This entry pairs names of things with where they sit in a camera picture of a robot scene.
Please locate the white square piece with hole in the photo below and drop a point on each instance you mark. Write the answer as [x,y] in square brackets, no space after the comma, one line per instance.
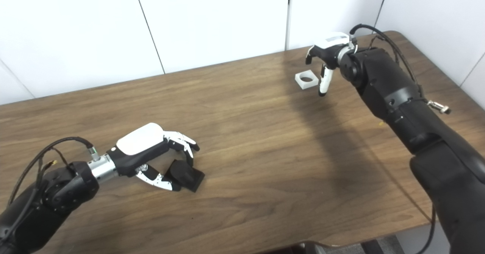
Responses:
[300,83]

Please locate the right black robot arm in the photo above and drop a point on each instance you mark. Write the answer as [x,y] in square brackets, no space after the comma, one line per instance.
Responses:
[398,95]

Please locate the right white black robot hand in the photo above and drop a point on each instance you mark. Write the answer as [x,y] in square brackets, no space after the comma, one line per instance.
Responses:
[331,47]

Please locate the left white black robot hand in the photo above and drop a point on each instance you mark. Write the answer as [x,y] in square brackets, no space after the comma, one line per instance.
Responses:
[140,144]

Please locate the dark robot body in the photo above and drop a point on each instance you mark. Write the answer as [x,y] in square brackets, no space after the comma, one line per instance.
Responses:
[314,247]

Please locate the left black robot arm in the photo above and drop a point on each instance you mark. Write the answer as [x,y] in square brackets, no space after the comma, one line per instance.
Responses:
[49,201]

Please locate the black peg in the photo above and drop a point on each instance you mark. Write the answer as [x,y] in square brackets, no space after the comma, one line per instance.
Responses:
[185,176]

